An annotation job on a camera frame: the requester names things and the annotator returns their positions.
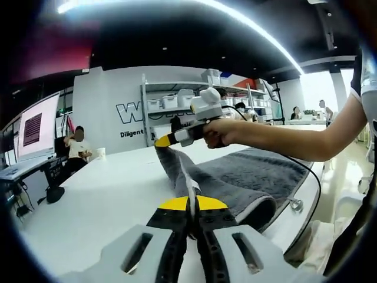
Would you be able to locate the grey towel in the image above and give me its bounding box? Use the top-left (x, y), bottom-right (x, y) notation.
top-left (155, 146), bottom-right (310, 236)

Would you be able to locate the person's right hand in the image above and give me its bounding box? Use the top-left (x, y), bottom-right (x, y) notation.
top-left (203, 119), bottom-right (252, 149)

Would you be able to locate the group of white storage boxes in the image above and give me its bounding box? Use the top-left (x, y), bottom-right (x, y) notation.
top-left (145, 69), bottom-right (275, 111)

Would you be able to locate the grey metal shelving rack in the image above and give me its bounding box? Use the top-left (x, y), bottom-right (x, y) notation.
top-left (140, 69), bottom-right (276, 148)

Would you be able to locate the black tripod stand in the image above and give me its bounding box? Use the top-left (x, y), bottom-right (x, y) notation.
top-left (272, 81), bottom-right (286, 124)

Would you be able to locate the black floor bag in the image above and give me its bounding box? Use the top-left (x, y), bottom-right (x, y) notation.
top-left (37, 186), bottom-right (65, 205)

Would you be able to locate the ceiling light strip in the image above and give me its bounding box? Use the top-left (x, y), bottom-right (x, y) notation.
top-left (57, 0), bottom-right (306, 74)

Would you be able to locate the person's dark clothing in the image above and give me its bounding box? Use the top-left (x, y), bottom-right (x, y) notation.
top-left (323, 176), bottom-right (377, 277)

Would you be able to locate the side desk with black legs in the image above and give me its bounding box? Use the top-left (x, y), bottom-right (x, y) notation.
top-left (0, 159), bottom-right (64, 189)

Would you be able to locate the black monitor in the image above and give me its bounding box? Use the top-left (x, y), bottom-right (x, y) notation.
top-left (54, 137), bottom-right (70, 157)

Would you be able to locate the white cable clip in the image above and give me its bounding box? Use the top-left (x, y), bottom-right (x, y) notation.
top-left (287, 197), bottom-right (304, 212)

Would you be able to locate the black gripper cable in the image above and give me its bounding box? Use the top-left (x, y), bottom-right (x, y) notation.
top-left (222, 104), bottom-right (322, 256)

